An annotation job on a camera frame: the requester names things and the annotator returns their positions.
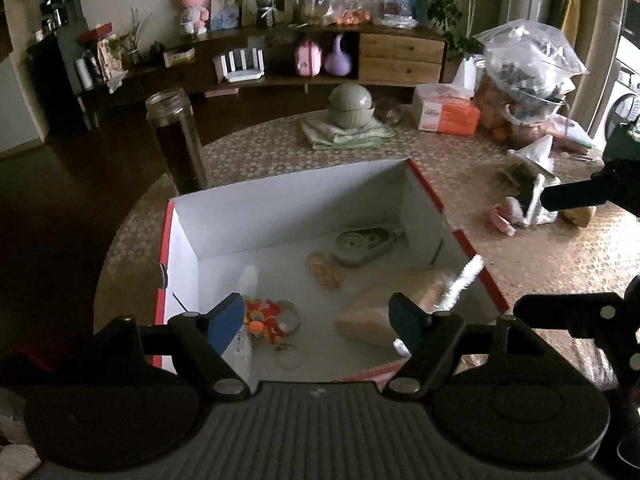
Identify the brown bread bun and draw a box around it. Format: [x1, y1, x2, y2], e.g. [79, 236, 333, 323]
[562, 205, 598, 228]

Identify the tall glass jar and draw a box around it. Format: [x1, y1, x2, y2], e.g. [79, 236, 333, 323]
[145, 87, 208, 196]

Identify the potted grass plant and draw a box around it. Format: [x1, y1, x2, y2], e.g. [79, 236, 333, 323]
[117, 7, 153, 68]

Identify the dark round ornament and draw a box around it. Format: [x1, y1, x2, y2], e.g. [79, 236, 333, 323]
[375, 100, 403, 126]

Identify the photo picture frame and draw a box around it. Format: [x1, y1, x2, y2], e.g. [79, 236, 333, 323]
[209, 0, 241, 32]

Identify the pink plush doll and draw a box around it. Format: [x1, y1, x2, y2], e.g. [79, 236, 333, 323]
[175, 0, 210, 37]

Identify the orange tissue box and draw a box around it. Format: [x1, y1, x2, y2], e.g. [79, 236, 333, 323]
[412, 55, 482, 137]

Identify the white pen-shaped tube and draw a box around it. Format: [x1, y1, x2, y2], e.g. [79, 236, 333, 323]
[224, 265, 259, 382]

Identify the pink white small packet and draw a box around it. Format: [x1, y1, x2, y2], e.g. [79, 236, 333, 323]
[490, 197, 523, 236]

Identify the pink round bag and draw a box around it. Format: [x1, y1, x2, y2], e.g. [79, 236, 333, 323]
[295, 40, 323, 77]

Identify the wooden television cabinet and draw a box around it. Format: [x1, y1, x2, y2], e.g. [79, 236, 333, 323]
[75, 22, 448, 131]

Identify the small beige box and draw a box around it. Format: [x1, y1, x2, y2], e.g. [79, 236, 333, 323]
[164, 46, 197, 67]

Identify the large clear plastic bag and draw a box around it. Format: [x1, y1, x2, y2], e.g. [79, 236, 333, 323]
[472, 19, 590, 126]

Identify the grey plastic bag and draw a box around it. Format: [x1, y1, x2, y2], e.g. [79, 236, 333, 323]
[502, 135, 558, 183]

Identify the white washing machine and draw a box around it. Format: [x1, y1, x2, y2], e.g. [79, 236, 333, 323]
[607, 35, 640, 136]

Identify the folded green cloth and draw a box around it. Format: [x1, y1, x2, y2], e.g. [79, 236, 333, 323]
[300, 115, 396, 151]

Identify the red cardboard box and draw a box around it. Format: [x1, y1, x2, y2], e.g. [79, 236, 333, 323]
[154, 158, 510, 383]

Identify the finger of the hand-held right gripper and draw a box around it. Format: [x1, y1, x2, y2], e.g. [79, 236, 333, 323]
[542, 170, 623, 212]
[514, 291, 633, 338]

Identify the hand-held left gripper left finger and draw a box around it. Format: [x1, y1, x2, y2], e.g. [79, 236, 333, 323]
[92, 292, 251, 402]

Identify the white bottle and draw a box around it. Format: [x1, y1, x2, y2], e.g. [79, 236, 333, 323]
[75, 55, 96, 92]

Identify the potted green tree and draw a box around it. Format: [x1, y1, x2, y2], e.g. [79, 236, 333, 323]
[420, 0, 493, 61]

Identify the stack of colourful folders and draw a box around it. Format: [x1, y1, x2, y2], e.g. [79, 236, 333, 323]
[545, 115, 596, 156]

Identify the printed snack bag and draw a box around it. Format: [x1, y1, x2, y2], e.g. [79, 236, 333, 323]
[96, 35, 123, 83]

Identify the black coffee machine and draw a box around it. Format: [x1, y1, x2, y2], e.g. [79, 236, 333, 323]
[39, 0, 81, 36]

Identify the dark side cabinet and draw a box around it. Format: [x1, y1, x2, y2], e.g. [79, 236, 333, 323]
[25, 25, 101, 133]

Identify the white wifi router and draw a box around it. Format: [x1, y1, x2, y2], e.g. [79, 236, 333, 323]
[212, 47, 266, 83]

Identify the bagged sliced bread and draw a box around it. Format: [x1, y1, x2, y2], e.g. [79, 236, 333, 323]
[334, 267, 486, 358]

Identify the wooden picture frame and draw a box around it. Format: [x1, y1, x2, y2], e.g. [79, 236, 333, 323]
[270, 0, 296, 25]

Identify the green round ceramic pot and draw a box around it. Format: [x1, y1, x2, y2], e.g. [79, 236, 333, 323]
[327, 82, 375, 128]

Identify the plastic bag of oranges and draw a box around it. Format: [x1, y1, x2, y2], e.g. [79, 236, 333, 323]
[300, 0, 373, 28]

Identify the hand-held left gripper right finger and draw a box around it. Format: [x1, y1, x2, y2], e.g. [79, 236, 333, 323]
[382, 292, 566, 403]

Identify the potted plant striped vase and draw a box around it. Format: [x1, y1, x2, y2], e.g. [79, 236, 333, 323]
[232, 0, 296, 28]

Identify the flat red box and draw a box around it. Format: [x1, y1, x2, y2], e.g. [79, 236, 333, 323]
[77, 22, 113, 43]

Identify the clear bag of fruit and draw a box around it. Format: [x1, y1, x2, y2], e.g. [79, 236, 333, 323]
[472, 75, 556, 148]

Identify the colourful keychain charm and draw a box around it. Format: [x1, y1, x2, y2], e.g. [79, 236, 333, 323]
[242, 297, 301, 346]

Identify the small bagged braided snack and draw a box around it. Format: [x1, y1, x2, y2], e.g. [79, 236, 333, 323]
[306, 251, 341, 291]

